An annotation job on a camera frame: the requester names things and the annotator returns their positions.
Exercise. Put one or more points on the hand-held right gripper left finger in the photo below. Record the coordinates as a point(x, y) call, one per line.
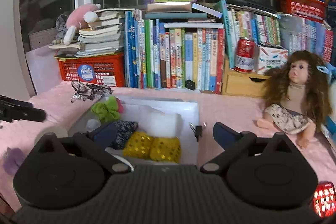
point(105, 134)

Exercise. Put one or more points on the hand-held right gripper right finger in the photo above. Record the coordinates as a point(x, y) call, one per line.
point(225, 134)

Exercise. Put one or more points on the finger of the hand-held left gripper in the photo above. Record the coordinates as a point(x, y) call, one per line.
point(26, 114)

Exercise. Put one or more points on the white paper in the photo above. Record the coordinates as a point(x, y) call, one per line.
point(93, 124)

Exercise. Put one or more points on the green scrunchie with bell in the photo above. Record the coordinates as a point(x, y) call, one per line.
point(107, 111)

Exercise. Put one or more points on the white storage box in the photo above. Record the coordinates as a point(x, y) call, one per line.
point(189, 113)

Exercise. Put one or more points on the white foam sheet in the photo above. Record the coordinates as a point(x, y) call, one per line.
point(160, 124)

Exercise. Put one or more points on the gold sequin bow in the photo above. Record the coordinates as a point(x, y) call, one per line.
point(162, 148)

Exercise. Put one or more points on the pink tablecloth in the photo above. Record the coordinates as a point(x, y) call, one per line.
point(236, 113)

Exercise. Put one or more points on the black binder clip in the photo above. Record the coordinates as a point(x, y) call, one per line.
point(198, 132)

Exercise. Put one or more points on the miniature black bicycle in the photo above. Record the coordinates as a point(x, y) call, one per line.
point(89, 90)

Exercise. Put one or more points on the purple scrunchie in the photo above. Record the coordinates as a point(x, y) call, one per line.
point(13, 161)

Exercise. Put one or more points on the wooden drawer box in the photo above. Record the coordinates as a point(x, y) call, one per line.
point(236, 85)

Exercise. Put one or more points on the small black object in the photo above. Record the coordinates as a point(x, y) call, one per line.
point(189, 84)

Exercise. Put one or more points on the red plastic basket with label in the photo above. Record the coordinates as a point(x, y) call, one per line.
point(105, 69)

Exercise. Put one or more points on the red drink can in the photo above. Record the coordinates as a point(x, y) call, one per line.
point(245, 56)

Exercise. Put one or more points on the brown haired doll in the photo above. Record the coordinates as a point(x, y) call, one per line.
point(296, 87)

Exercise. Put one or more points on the row of standing books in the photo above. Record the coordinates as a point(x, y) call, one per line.
point(183, 56)

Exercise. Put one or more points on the white printed cardboard box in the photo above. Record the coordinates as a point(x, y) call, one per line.
point(270, 56)

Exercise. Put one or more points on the grey plush toy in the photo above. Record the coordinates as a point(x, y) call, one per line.
point(61, 27)

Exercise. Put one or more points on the stack of lying books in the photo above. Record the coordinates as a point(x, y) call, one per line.
point(102, 37)

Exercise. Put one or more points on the pink plush toy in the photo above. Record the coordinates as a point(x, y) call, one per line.
point(78, 16)

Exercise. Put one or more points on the blue plush toy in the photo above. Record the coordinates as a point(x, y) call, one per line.
point(331, 98)

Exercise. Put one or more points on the red phone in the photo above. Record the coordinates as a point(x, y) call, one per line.
point(325, 199)

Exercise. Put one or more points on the silver flat box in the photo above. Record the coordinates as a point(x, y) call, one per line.
point(168, 7)

